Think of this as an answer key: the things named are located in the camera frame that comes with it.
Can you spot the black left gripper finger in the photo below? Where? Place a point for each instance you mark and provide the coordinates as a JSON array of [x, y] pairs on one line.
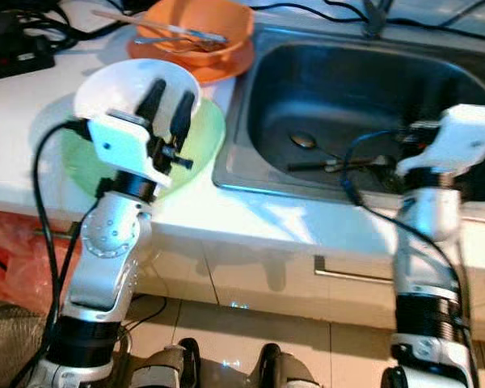
[[183, 117], [152, 99]]

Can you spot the white ceramic bowl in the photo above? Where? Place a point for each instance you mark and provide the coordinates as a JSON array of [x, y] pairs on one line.
[[113, 85]]

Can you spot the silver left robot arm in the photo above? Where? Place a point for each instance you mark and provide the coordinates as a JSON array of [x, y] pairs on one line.
[[109, 242]]

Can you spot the white kitchen cabinet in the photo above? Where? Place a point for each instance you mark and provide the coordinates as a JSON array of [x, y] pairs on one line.
[[234, 275]]

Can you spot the orange plate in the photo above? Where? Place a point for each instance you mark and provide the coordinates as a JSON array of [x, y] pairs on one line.
[[149, 61]]

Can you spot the steel fork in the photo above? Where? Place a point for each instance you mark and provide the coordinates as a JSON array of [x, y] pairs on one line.
[[182, 44]]

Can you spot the plain wooden chopstick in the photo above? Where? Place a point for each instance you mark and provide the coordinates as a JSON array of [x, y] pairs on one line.
[[153, 24]]

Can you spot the stainless steel sink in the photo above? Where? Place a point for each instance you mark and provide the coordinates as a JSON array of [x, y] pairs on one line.
[[356, 89]]

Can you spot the green plate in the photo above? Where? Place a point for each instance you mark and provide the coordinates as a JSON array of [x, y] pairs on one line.
[[81, 166]]

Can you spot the orange bowl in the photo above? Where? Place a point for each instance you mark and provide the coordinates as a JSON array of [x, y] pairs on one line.
[[202, 16]]

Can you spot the metal spoon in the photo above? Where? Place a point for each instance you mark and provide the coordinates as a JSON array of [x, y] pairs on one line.
[[303, 140]]

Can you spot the black sink faucet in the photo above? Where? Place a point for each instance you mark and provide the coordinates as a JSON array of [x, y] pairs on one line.
[[376, 16]]

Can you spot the red plastic bag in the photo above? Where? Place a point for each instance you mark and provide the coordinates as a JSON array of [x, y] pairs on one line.
[[24, 267]]

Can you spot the robot left leg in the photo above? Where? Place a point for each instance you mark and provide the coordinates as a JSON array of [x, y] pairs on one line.
[[162, 368]]

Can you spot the robot leg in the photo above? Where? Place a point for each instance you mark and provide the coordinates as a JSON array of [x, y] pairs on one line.
[[162, 368], [287, 370]]

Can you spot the grey floor fan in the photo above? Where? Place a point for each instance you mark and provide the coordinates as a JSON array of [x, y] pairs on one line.
[[8, 347]]

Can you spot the robot right leg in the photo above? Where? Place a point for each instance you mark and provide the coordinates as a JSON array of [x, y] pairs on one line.
[[287, 370]]

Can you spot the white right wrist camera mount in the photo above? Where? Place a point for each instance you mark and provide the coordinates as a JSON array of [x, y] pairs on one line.
[[465, 133]]

